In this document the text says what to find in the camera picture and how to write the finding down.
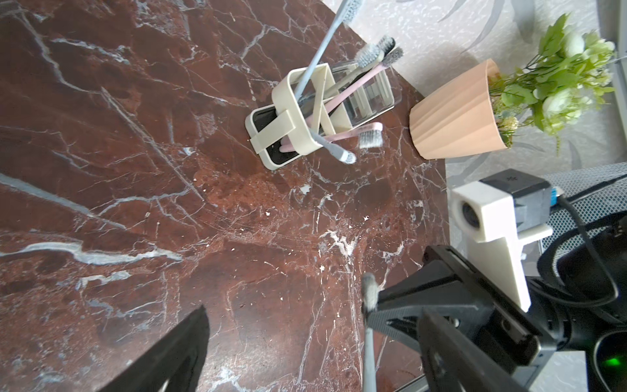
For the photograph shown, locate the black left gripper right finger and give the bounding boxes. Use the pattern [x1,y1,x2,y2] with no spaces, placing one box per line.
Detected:
[417,307,529,391]

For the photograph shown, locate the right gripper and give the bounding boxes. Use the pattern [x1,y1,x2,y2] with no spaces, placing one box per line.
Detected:
[367,230,626,391]

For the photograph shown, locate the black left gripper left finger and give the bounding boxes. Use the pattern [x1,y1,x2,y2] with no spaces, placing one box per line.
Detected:
[101,306,210,391]

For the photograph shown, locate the dark grey toothbrush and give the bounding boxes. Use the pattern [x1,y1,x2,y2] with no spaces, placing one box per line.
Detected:
[361,273,380,392]

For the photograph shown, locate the pink toothbrush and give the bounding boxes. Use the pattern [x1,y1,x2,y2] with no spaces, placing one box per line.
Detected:
[278,122,385,154]
[324,47,404,127]

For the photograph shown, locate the black toothbrush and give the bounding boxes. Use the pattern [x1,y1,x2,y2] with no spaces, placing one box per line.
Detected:
[346,35,396,72]

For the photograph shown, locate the light blue long toothbrush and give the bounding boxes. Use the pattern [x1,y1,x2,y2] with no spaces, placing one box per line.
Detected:
[310,131,357,164]

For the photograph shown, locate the peach ribbed flower pot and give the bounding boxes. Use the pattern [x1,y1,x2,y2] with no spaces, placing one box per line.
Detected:
[409,59,506,159]

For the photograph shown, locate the green white artificial flowers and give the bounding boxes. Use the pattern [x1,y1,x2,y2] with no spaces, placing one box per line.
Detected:
[488,14,617,148]

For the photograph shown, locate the white wire mesh basket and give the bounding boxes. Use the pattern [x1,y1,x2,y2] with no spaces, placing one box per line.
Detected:
[540,163,626,253]

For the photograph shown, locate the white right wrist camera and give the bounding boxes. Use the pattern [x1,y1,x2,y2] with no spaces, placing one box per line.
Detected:
[449,169,557,312]

